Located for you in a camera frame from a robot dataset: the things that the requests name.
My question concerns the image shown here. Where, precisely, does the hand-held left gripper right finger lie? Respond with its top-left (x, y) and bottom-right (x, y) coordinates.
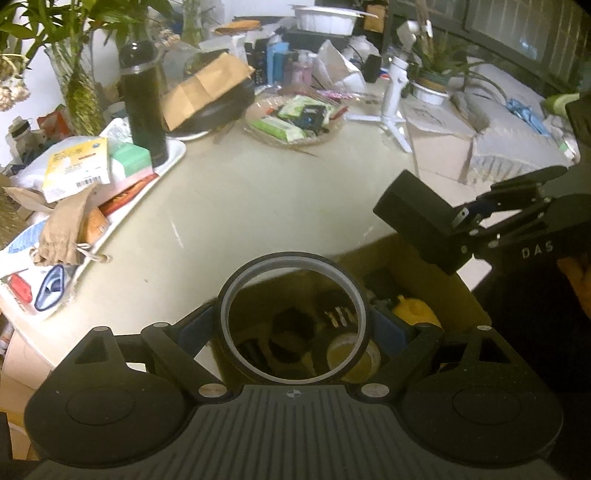
top-left (359, 307), bottom-right (523, 401)

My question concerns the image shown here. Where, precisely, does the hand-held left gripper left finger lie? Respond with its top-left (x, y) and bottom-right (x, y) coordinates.
top-left (68, 302), bottom-right (235, 403)

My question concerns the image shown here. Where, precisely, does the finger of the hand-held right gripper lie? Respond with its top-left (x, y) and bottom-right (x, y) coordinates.
top-left (461, 165), bottom-right (570, 230)
top-left (462, 203), bottom-right (555, 252)

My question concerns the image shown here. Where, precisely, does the thin amber tape ring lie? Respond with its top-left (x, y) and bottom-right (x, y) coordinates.
top-left (217, 251), bottom-right (370, 385)

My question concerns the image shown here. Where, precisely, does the black cylindrical part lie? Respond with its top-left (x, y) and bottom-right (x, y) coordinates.
top-left (270, 309), bottom-right (315, 365)
top-left (367, 270), bottom-right (402, 305)

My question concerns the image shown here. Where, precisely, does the small black power adapter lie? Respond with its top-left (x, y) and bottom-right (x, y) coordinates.
top-left (318, 291), bottom-right (358, 329)

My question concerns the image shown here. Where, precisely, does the black tape roll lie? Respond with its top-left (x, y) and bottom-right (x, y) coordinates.
top-left (314, 330), bottom-right (383, 383)

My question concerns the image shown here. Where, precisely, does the brown cardboard box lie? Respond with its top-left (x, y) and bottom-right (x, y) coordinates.
top-left (210, 233), bottom-right (494, 386)

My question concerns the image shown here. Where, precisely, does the large black power adapter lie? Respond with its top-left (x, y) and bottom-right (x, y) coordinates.
top-left (373, 170), bottom-right (481, 276)

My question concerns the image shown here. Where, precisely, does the person's right hand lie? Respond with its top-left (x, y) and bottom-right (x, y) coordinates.
top-left (556, 256), bottom-right (591, 320)

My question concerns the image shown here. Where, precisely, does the grey cushion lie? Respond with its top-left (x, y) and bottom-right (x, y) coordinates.
top-left (462, 90), bottom-right (573, 185)

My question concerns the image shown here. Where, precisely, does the flat cardboard sheet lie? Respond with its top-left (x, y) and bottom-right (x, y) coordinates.
top-left (409, 99), bottom-right (478, 185)

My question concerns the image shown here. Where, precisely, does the white potted plant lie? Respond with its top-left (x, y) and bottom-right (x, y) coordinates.
top-left (406, 28), bottom-right (504, 107)

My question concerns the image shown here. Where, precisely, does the orange packet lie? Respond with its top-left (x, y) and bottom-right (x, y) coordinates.
top-left (85, 208), bottom-right (112, 245)

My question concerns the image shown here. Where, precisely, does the red flat packet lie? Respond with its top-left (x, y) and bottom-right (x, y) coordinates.
top-left (99, 173), bottom-right (160, 215)

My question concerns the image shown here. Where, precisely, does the white gimbal tripod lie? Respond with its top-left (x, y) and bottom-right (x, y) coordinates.
top-left (346, 21), bottom-right (432, 153)

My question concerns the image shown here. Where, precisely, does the green tissue pack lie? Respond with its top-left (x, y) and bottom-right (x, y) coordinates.
top-left (110, 143), bottom-right (153, 183)

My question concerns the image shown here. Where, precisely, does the white plastic tray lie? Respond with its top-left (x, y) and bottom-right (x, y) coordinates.
top-left (0, 117), bottom-right (187, 319)

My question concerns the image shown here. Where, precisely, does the yellow cardboard box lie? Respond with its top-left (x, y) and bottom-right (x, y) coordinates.
top-left (42, 137), bottom-right (112, 202)

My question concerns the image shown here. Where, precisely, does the glass bowl of snacks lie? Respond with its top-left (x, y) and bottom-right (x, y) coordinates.
top-left (244, 95), bottom-right (345, 146)

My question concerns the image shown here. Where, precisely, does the green wet wipes packet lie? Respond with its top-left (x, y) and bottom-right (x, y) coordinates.
top-left (252, 115), bottom-right (305, 141)

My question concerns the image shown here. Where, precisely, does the small black box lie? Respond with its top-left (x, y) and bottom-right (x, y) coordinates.
top-left (295, 105), bottom-right (326, 130)

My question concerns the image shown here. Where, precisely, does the black zip case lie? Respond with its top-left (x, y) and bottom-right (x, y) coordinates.
top-left (171, 80), bottom-right (256, 134)

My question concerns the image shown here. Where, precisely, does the black thermos bottle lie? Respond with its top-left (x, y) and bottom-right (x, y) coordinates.
top-left (119, 41), bottom-right (168, 168)

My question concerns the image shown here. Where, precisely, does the white plastic bag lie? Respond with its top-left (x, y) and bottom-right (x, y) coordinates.
top-left (314, 40), bottom-right (361, 88)

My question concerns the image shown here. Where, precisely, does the white green packet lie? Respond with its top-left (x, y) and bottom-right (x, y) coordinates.
top-left (279, 95), bottom-right (319, 116)

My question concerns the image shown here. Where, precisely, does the brown paper envelope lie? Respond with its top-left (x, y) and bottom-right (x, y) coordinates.
top-left (164, 52), bottom-right (254, 132)

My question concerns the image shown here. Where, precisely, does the pink liquid bottle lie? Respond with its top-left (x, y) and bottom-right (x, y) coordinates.
top-left (294, 52), bottom-right (315, 86)

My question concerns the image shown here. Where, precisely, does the white bowl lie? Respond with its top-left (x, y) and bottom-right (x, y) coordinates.
top-left (292, 6), bottom-right (365, 35)

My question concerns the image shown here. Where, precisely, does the glass vase with stems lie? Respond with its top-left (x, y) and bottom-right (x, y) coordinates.
top-left (182, 0), bottom-right (204, 47)
top-left (44, 34), bottom-right (105, 137)

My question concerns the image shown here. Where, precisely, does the black carton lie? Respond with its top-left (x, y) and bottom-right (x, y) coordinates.
top-left (245, 39), bottom-right (269, 86)

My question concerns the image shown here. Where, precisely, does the blue carton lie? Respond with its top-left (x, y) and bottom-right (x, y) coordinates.
top-left (267, 42), bottom-right (289, 86)

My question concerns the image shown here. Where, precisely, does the brown drawstring pouch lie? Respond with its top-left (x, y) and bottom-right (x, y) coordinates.
top-left (32, 185), bottom-right (109, 266)

